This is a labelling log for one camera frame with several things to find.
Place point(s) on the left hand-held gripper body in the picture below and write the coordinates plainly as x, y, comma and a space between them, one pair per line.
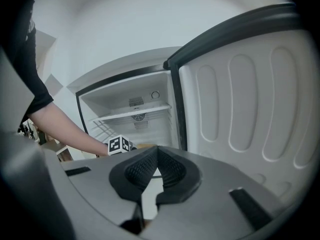
117, 145

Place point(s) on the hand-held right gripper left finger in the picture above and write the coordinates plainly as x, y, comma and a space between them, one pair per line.
100, 181

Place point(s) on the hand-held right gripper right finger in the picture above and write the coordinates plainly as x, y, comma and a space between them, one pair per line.
200, 209

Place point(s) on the white fridge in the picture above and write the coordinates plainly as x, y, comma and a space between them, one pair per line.
140, 104

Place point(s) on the person's left forearm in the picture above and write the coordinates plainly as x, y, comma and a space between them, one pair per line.
62, 129

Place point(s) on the white fridge shelf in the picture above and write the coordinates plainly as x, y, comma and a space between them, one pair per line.
132, 112

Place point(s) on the round fridge thermostat knob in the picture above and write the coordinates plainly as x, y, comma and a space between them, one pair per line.
155, 95

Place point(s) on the white fridge door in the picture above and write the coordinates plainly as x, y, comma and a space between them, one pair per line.
245, 104

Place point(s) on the person's black shirt sleeve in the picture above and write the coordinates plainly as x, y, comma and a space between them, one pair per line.
27, 66

